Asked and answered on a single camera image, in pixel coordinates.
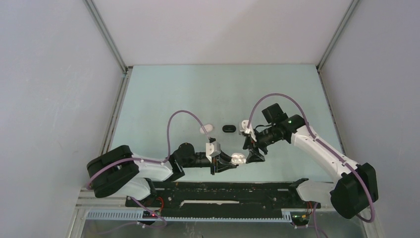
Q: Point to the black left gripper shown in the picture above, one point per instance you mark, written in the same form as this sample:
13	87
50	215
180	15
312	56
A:
219	167

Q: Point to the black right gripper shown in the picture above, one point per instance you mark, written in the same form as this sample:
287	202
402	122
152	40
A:
249	144

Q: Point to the black oval charging case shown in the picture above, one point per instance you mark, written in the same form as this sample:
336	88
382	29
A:
229	128

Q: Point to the white oval charging case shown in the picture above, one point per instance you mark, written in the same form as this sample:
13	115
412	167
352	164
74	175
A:
207	127

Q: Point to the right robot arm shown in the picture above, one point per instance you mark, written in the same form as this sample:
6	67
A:
353	186

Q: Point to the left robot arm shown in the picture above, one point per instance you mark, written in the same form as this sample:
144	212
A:
121	172

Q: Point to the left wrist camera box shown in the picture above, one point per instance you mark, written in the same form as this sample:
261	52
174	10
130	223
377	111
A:
213	149

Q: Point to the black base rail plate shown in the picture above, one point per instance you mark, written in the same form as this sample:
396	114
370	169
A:
210	198

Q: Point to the white cable duct strip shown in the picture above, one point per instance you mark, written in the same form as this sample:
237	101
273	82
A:
142	215

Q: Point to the aluminium frame rail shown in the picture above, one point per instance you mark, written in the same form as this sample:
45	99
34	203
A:
88	202

